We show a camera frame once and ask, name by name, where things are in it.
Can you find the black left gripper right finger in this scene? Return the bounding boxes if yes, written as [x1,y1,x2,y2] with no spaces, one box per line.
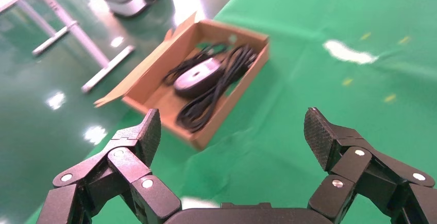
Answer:
[303,107,437,224]

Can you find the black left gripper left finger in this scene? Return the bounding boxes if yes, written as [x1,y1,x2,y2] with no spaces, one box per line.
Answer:
[36,108,182,224]

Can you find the thick black power cable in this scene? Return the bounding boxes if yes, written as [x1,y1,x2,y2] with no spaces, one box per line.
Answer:
[175,44,259,135]

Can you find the round black grey disc device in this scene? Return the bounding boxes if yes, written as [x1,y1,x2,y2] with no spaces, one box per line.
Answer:
[173,57,226,99]

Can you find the open brown cardboard box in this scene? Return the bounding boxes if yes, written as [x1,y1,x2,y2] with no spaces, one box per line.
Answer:
[94,11,271,151]

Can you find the green table cloth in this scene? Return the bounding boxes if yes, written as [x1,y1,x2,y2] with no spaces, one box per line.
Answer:
[25,0,437,224]

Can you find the flat green film scrap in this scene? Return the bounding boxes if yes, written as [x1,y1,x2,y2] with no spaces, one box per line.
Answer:
[226,79,244,97]

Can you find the white height-adjustable table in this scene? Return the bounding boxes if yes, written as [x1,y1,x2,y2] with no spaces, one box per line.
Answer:
[0,0,136,94]

